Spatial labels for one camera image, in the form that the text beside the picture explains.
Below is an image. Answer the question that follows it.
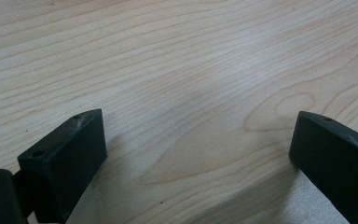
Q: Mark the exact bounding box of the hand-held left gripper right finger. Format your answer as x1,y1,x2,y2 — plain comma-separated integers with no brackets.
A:
288,110,358,224

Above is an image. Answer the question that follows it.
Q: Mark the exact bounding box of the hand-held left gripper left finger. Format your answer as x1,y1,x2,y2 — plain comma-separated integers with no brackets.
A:
17,108,108,224

